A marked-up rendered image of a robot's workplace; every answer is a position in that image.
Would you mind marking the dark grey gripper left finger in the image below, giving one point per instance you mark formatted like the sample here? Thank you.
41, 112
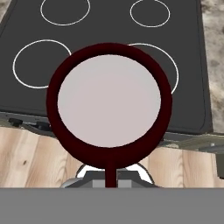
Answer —
94, 175

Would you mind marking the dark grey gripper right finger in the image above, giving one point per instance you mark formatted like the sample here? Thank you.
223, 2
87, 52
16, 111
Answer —
128, 175

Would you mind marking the white round thing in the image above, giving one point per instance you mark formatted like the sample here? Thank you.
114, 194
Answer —
145, 174

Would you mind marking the black hob knob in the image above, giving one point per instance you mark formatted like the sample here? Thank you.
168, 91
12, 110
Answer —
43, 125
14, 122

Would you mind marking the dark red frying pan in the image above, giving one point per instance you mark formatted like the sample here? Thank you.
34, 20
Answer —
108, 102

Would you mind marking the black hob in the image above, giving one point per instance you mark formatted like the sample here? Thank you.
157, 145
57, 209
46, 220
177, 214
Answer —
102, 29

